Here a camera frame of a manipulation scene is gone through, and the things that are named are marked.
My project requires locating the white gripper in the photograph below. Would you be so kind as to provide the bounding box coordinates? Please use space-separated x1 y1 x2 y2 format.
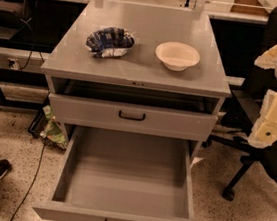
248 44 277 149

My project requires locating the blue chip bag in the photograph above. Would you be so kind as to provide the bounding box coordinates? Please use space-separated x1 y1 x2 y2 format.
85 27 135 58

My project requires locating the grey drawer cabinet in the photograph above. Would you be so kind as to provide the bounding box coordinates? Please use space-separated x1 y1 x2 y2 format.
42 0 230 157

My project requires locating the open grey bottom drawer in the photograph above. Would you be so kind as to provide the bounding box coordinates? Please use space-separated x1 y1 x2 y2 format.
33 126 195 221

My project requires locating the closed grey middle drawer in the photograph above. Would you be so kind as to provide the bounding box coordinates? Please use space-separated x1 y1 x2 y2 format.
49 93 217 141

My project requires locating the green snack bag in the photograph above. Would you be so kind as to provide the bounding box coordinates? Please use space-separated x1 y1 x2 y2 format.
40 104 67 150

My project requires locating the black office chair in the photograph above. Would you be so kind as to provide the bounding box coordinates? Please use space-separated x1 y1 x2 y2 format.
207 7 277 201

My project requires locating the white paper bowl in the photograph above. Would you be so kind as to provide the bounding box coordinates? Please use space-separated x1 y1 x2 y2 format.
155 41 200 72

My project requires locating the black middle drawer handle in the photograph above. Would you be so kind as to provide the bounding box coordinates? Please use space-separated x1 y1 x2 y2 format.
118 110 146 122

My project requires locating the black floor cable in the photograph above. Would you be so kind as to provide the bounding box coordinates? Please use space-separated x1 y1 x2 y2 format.
8 136 48 221

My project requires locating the black hanging cable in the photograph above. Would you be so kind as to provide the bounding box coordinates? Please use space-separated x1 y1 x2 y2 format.
14 0 53 74

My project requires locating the wall power outlet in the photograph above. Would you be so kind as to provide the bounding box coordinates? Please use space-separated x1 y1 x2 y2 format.
8 58 20 70

